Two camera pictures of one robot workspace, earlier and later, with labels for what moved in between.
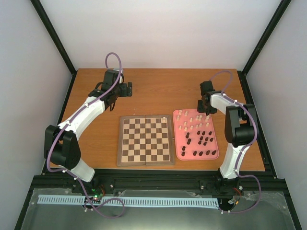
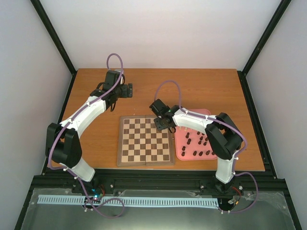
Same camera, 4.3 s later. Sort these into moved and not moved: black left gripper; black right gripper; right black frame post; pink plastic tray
Moved: black right gripper
Not moved: pink plastic tray; black left gripper; right black frame post
